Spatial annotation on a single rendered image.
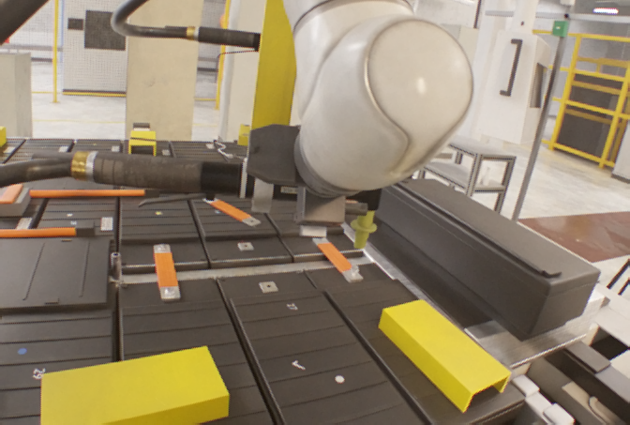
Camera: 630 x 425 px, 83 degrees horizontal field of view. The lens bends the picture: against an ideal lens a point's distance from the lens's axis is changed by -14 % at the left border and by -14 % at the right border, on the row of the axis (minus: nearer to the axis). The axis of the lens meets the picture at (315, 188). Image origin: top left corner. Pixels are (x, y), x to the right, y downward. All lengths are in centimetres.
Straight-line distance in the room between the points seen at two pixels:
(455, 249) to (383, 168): 45
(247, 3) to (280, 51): 446
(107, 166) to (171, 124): 444
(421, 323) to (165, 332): 31
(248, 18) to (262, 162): 459
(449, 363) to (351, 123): 32
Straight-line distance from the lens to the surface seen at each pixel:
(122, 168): 58
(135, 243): 72
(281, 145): 43
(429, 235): 75
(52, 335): 53
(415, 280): 72
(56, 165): 62
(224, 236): 74
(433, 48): 25
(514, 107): 325
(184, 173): 57
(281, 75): 53
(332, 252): 73
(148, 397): 40
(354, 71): 24
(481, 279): 67
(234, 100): 501
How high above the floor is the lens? 133
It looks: 19 degrees down
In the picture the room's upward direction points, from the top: 9 degrees clockwise
